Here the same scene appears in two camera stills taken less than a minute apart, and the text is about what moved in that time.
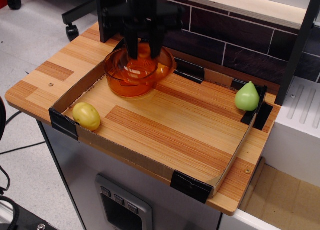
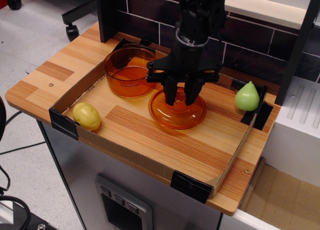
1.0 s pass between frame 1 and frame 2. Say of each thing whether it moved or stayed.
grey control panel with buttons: stayed
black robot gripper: moved
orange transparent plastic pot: stayed
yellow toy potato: stayed
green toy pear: stayed
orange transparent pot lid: moved
